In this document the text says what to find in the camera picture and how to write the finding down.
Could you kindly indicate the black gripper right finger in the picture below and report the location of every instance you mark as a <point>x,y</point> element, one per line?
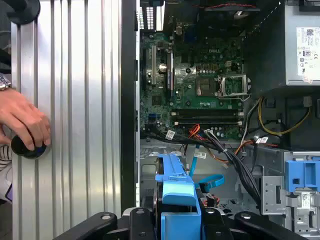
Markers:
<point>216,225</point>

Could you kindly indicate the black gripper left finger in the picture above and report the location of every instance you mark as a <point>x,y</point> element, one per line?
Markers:
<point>142,225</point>

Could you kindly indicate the hard disk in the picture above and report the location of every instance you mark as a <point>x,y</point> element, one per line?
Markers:
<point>177,190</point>

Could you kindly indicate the silver metal disk bay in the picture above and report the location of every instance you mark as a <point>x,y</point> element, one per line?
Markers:
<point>147,170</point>

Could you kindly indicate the black RAM slot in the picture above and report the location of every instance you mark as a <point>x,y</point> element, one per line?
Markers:
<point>207,122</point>
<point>207,112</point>

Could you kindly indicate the long dark expansion slot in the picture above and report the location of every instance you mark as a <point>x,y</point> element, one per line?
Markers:
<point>170,80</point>

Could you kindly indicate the black expansion slot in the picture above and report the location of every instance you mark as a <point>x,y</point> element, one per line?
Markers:
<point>145,70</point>

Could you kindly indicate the grey expansion slot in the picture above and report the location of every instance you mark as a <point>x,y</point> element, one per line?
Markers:
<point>153,65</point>

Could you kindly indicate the person's hand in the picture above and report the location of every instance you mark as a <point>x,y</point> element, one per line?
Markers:
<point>22,112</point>

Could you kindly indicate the grey metal drive cage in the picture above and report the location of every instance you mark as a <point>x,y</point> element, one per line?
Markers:
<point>270,195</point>

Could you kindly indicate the blue plastic drive latch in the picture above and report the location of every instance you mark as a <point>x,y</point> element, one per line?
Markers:
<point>307,175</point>

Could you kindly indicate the green motherboard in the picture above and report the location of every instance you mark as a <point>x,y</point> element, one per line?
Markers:
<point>165,107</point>

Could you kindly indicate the metal socket cover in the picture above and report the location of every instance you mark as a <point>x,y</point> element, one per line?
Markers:
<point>232,95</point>

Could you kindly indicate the black PC case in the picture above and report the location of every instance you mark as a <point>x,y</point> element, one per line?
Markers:
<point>128,75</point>

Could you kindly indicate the striped white shirt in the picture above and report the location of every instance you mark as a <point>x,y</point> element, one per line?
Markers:
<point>5,162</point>

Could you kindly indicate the silver coin battery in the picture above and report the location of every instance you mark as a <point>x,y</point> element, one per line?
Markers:
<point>162,68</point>

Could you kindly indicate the silver wristwatch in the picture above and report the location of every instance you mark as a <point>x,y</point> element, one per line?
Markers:
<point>3,82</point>

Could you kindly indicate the silver power supply unit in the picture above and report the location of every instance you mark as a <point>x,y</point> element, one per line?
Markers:
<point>291,37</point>

